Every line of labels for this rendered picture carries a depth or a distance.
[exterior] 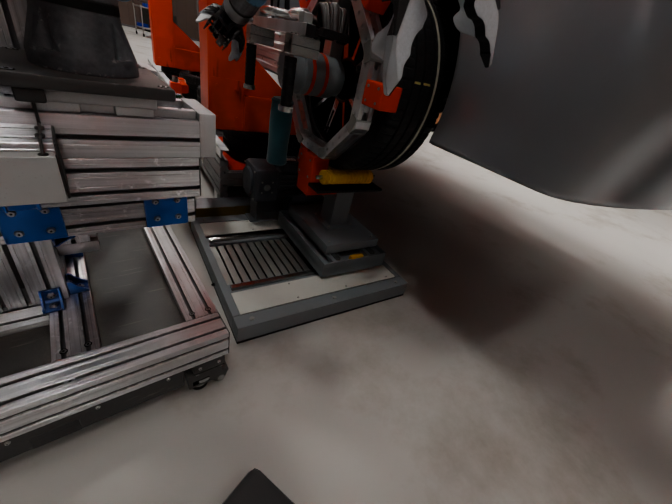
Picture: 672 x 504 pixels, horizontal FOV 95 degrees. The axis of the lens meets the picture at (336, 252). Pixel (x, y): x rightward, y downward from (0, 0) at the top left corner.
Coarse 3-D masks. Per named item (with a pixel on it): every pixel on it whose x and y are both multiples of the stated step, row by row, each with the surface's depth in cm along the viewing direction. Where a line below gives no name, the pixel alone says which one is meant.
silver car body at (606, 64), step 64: (512, 0) 77; (576, 0) 67; (640, 0) 59; (512, 64) 79; (576, 64) 69; (640, 64) 61; (448, 128) 97; (512, 128) 81; (576, 128) 70; (640, 128) 63; (576, 192) 73; (640, 192) 70
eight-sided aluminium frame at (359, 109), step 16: (320, 0) 108; (352, 0) 93; (368, 16) 90; (368, 32) 90; (368, 48) 90; (368, 64) 91; (304, 112) 134; (352, 112) 100; (368, 112) 100; (304, 128) 136; (352, 128) 101; (368, 128) 103; (304, 144) 130; (320, 144) 122; (336, 144) 110; (352, 144) 112
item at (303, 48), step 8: (288, 32) 85; (288, 40) 85; (296, 40) 84; (304, 40) 85; (312, 40) 86; (288, 48) 86; (296, 48) 85; (304, 48) 86; (312, 48) 87; (304, 56) 87; (312, 56) 89
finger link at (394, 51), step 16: (416, 0) 30; (416, 16) 31; (384, 32) 34; (400, 32) 31; (416, 32) 32; (384, 48) 34; (400, 48) 32; (384, 64) 33; (400, 64) 32; (384, 80) 34; (400, 80) 33
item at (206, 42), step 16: (208, 0) 118; (208, 32) 123; (208, 48) 126; (208, 64) 129; (224, 64) 132; (240, 64) 135; (208, 80) 132; (224, 80) 134; (240, 80) 138; (208, 96) 135; (224, 96) 138; (240, 96) 141; (224, 112) 142; (240, 112) 145; (224, 128) 146; (240, 128) 150
